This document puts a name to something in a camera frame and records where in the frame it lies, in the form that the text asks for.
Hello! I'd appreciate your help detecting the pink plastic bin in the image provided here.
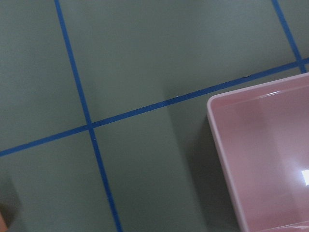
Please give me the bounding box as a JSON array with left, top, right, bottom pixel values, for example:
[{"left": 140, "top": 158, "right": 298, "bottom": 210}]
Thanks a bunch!
[{"left": 207, "top": 73, "right": 309, "bottom": 232}]

